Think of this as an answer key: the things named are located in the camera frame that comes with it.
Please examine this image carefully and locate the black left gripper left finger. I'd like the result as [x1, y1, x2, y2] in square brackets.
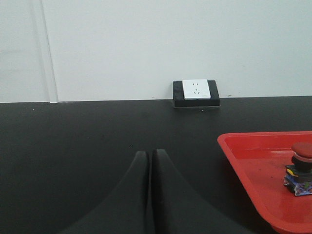
[61, 151, 149, 234]

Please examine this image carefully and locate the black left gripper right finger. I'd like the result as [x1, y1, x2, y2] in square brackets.
[151, 149, 252, 234]

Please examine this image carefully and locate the red mushroom push button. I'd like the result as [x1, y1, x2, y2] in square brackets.
[284, 142, 312, 196]

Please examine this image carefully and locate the red plastic tray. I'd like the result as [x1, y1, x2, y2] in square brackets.
[217, 131, 312, 234]

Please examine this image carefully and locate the black white power outlet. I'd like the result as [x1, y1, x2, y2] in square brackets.
[173, 79, 220, 108]

